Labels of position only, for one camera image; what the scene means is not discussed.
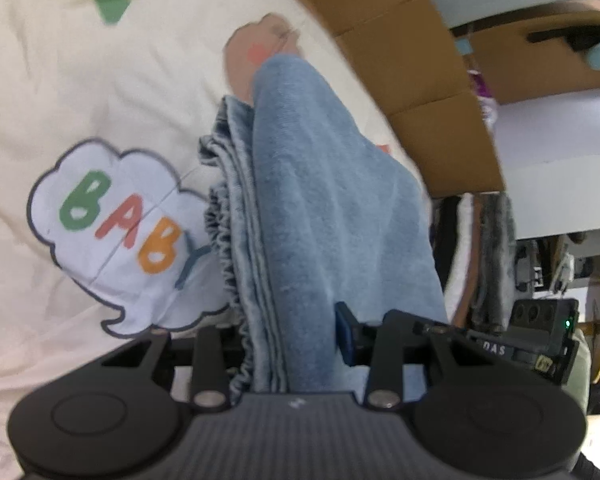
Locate light blue denim pants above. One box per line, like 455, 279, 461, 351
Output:
199, 54, 446, 396

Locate folded brown white clothes stack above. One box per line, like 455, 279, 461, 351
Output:
429, 193, 482, 328

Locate folded camouflage cloth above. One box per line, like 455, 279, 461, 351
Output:
471, 192, 516, 333

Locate pink refill pouch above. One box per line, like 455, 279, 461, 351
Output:
467, 70, 498, 133

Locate detergent bottle blue cap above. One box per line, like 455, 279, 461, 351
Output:
454, 37, 474, 56

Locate cream bear print bedsheet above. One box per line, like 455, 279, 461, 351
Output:
0, 0, 413, 479

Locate brown cardboard barrier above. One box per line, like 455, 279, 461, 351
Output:
300, 0, 600, 197

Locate black hanging strap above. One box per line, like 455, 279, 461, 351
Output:
526, 24, 600, 53

